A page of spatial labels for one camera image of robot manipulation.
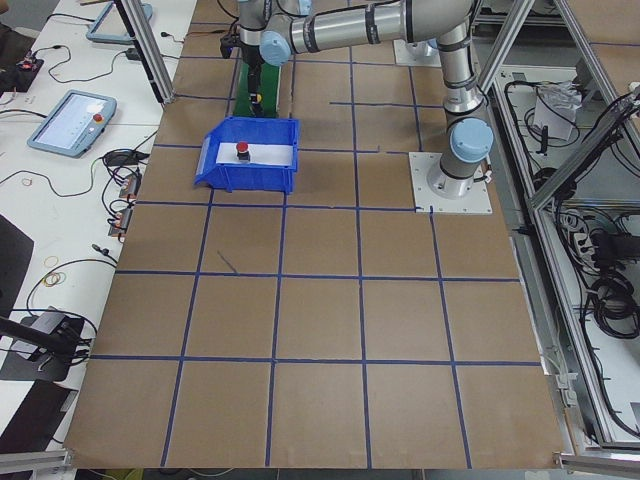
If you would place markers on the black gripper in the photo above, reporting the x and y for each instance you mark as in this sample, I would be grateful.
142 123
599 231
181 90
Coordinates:
254 59

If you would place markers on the yellow push button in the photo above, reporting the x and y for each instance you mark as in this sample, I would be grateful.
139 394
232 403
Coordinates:
256 104

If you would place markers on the red push button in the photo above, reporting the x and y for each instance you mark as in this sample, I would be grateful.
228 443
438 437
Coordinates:
242 152

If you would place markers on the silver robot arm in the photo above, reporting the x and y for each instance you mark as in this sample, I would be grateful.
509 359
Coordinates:
271 32

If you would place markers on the green conveyor belt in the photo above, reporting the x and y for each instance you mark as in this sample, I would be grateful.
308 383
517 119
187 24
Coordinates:
267 90

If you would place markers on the white foam pad left bin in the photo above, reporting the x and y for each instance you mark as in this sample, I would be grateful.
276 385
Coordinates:
262 154

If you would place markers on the left blue plastic bin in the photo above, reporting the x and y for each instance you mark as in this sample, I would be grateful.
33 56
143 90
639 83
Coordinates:
247 176

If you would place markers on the teach pendant far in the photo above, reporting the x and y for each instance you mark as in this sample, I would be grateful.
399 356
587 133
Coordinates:
108 28

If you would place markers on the teach pendant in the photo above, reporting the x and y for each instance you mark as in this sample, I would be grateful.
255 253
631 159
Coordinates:
108 28
74 124

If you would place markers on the teach pendant near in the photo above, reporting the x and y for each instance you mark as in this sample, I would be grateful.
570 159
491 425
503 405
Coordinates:
74 124

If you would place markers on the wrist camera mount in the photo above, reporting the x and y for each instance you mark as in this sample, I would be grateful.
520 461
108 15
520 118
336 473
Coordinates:
227 43

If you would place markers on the aluminium frame post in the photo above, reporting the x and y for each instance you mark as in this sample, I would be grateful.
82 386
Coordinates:
139 30

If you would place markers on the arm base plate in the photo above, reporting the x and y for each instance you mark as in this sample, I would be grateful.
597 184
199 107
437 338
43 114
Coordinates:
424 53
435 192

